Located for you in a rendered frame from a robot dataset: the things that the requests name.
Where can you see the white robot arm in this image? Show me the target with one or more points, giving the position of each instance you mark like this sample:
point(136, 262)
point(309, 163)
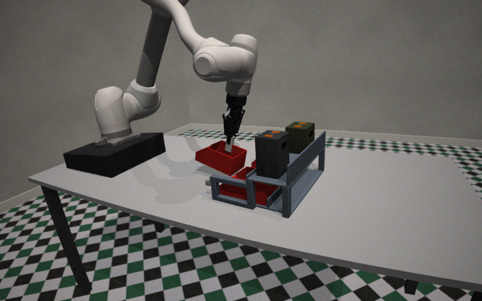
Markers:
point(213, 61)

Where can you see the olive green case with orange latches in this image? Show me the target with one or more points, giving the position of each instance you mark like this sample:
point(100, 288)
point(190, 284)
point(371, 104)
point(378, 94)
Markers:
point(301, 135)

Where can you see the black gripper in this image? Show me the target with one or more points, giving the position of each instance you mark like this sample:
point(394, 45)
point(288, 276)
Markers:
point(233, 118)

